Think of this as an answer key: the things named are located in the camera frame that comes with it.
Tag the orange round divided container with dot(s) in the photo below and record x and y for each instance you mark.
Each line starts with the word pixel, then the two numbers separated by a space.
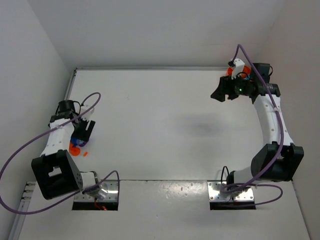
pixel 246 71

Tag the purple round lego piece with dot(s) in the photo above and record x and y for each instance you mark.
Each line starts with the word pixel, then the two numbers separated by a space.
pixel 81 143

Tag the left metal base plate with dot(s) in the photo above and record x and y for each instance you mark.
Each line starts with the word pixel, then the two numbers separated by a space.
pixel 108 193

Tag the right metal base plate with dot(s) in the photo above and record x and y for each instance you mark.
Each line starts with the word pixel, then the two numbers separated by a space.
pixel 216 196

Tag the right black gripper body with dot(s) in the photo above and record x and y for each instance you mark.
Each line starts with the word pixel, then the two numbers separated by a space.
pixel 227 86

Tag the metal base plate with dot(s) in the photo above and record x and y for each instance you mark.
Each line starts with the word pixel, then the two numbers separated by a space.
pixel 216 196
pixel 108 193

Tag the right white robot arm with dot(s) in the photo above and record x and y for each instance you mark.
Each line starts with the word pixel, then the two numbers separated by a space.
pixel 279 157

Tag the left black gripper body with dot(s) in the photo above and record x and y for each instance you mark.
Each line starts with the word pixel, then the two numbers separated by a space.
pixel 83 130

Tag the blue lego piece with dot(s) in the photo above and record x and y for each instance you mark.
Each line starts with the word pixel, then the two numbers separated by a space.
pixel 73 140

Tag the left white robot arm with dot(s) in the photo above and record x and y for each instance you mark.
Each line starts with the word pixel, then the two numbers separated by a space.
pixel 55 171

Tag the orange round lego piece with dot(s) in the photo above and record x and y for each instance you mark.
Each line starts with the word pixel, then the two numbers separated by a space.
pixel 74 151

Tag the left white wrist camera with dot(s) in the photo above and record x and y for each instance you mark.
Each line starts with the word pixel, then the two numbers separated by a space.
pixel 86 112

